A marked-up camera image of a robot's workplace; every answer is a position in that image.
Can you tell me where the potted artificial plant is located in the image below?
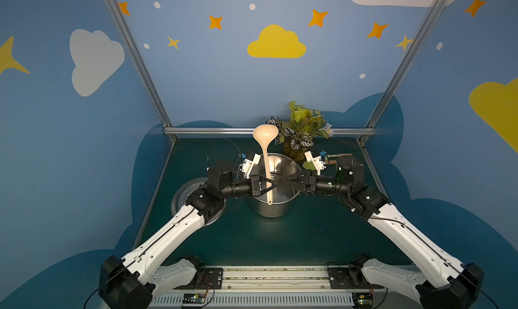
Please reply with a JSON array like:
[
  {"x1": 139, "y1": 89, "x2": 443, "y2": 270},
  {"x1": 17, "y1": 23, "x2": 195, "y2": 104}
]
[{"x1": 266, "y1": 101, "x2": 334, "y2": 163}]

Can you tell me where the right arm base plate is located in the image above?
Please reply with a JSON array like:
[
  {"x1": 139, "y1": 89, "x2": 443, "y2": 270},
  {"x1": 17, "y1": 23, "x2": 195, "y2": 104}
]
[{"x1": 326, "y1": 263, "x2": 383, "y2": 290}]

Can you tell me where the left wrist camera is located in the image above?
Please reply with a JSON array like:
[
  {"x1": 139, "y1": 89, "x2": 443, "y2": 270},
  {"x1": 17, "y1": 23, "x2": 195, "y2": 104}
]
[{"x1": 240, "y1": 152, "x2": 260, "y2": 179}]

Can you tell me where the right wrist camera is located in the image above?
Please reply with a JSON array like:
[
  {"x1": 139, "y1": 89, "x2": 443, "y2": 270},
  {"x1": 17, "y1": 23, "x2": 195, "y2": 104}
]
[{"x1": 304, "y1": 151, "x2": 322, "y2": 176}]

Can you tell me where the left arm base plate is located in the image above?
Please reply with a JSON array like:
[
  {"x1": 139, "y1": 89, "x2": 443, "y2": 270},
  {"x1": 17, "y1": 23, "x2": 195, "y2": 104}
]
[{"x1": 176, "y1": 267, "x2": 224, "y2": 290}]

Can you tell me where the left aluminium frame post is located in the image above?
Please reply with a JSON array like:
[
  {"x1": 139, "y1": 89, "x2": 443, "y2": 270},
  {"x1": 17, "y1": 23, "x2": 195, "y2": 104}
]
[{"x1": 103, "y1": 0, "x2": 177, "y2": 144}]

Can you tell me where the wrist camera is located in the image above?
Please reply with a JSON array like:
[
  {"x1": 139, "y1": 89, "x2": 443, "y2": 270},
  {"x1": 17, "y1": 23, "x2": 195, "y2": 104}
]
[
  {"x1": 240, "y1": 152, "x2": 260, "y2": 179},
  {"x1": 304, "y1": 151, "x2": 322, "y2": 176}
]

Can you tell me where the green garden trowel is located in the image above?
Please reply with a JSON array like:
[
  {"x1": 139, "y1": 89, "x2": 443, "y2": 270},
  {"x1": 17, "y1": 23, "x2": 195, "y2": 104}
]
[{"x1": 303, "y1": 159, "x2": 337, "y2": 170}]

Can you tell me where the rear aluminium frame bar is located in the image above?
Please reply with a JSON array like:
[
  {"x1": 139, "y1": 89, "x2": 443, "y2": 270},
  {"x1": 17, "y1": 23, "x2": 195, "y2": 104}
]
[{"x1": 163, "y1": 127, "x2": 376, "y2": 136}]

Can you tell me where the right circuit board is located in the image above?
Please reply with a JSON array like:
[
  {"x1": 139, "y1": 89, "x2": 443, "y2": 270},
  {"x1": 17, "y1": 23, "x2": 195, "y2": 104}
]
[{"x1": 352, "y1": 293, "x2": 374, "y2": 309}]

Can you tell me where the left circuit board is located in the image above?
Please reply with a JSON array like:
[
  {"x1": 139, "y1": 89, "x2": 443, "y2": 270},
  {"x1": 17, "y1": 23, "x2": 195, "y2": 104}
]
[{"x1": 182, "y1": 294, "x2": 207, "y2": 306}]

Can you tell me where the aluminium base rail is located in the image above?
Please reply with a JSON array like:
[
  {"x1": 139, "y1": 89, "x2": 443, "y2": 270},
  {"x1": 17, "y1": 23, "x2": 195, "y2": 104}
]
[{"x1": 98, "y1": 264, "x2": 452, "y2": 309}]

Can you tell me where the circuit board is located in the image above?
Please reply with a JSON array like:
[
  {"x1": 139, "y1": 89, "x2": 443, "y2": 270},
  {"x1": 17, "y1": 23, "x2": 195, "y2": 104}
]
[
  {"x1": 352, "y1": 293, "x2": 374, "y2": 309},
  {"x1": 182, "y1": 294, "x2": 207, "y2": 306}
]

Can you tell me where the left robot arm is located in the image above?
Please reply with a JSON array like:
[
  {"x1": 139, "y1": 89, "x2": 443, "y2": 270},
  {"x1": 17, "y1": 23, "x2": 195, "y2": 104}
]
[{"x1": 98, "y1": 173, "x2": 278, "y2": 308}]

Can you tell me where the aluminium frame post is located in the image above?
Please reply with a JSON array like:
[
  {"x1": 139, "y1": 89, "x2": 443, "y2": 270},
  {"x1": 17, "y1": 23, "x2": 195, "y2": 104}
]
[
  {"x1": 103, "y1": 0, "x2": 177, "y2": 144},
  {"x1": 364, "y1": 0, "x2": 447, "y2": 131}
]

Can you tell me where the right aluminium frame post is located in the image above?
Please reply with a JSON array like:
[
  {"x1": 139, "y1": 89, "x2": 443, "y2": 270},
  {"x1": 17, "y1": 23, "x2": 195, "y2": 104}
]
[{"x1": 364, "y1": 0, "x2": 447, "y2": 131}]

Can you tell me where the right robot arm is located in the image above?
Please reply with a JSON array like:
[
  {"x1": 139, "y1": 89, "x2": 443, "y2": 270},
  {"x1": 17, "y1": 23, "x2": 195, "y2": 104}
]
[{"x1": 285, "y1": 170, "x2": 484, "y2": 308}]

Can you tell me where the stainless steel pot lid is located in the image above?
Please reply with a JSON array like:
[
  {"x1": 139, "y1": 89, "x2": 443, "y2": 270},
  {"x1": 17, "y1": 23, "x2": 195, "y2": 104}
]
[{"x1": 171, "y1": 177, "x2": 227, "y2": 228}]

